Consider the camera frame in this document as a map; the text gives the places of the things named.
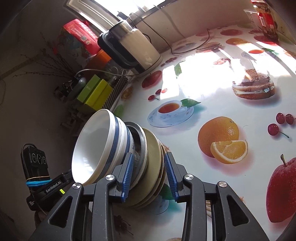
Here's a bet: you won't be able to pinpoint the beige plate with blue motif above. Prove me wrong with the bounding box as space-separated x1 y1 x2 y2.
120 128 163 208

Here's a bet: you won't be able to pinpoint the red paper package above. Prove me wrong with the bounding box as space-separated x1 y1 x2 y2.
63 19 101 55

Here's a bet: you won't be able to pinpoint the window metal bars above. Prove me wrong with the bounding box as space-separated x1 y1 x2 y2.
64 0 167 31

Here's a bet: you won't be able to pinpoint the white bowl with blue stripe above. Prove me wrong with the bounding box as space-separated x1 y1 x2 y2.
71 109 119 186

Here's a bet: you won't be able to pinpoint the black kettle power cable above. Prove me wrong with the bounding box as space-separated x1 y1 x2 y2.
128 11 211 55

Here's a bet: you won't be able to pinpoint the white electric kettle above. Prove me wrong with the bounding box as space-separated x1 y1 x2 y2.
98 21 163 76

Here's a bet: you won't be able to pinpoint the white cable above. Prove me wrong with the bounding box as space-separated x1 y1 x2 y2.
75 68 130 78

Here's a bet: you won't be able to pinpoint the lime yellow box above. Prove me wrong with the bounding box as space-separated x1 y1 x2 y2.
82 79 113 113

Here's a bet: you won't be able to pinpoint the grey oval device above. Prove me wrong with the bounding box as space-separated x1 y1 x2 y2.
67 77 87 101

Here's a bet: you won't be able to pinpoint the red chili sauce jar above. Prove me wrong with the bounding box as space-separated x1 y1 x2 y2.
251 1 278 42

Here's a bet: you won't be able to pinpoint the white shallow dish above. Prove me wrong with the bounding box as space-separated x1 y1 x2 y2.
130 159 148 190

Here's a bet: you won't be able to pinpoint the stainless steel bowl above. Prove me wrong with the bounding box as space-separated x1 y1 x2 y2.
125 121 148 180

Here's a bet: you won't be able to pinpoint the clear plastic tub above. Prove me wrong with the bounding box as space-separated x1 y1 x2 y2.
244 9 260 26

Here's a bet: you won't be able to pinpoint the black white patterned tray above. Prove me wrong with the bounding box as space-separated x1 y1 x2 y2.
105 76 128 110

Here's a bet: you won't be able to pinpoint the dark green box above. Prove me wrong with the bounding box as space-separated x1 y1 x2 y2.
77 75 101 103

